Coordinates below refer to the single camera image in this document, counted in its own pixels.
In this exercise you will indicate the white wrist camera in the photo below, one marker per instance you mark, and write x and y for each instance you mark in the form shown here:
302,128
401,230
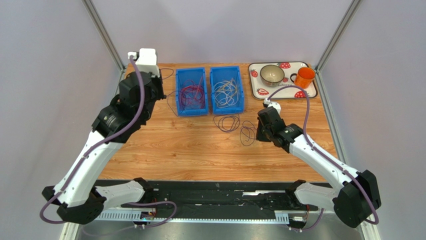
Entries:
269,103
146,60

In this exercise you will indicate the left blue plastic bin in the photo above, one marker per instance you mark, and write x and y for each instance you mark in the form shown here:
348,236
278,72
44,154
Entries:
191,95

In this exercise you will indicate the right aluminium frame post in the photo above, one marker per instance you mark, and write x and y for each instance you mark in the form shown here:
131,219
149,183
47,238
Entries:
338,33

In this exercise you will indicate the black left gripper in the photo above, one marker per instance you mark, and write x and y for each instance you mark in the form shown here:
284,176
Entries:
158,82

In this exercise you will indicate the right blue plastic bin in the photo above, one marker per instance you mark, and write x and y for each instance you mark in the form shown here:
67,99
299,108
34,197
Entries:
227,92

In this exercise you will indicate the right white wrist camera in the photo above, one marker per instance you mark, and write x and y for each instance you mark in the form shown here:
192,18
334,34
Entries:
269,103

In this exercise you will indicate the aluminium frame post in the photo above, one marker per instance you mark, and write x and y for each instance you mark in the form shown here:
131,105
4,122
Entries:
103,32
338,33

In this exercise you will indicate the left aluminium frame post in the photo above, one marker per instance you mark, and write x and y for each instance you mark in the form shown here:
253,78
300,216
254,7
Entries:
103,32

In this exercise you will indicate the blue plastic bin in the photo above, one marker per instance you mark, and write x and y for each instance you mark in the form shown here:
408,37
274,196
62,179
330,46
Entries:
191,95
227,92

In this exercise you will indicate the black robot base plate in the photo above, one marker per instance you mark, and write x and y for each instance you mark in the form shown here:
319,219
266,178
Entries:
223,199

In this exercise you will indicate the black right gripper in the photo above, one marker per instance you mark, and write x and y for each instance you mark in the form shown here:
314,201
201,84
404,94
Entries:
264,124

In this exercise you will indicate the orange mug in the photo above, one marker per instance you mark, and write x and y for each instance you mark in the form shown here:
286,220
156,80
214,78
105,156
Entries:
304,77

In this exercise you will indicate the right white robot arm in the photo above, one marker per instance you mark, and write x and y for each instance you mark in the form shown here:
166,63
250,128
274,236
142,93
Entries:
352,195

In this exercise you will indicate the slotted cable duct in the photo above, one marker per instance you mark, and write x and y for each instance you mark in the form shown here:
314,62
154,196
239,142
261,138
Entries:
278,217

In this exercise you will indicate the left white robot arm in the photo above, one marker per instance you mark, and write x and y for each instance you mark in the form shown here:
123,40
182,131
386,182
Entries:
78,198

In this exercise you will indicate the beige ceramic bowl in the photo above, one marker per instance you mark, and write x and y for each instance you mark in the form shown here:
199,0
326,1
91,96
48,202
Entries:
271,75

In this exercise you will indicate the strawberry print tray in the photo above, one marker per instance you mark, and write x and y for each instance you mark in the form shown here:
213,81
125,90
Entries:
260,90

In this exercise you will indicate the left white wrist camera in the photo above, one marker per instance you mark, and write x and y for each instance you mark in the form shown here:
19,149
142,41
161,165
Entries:
146,60

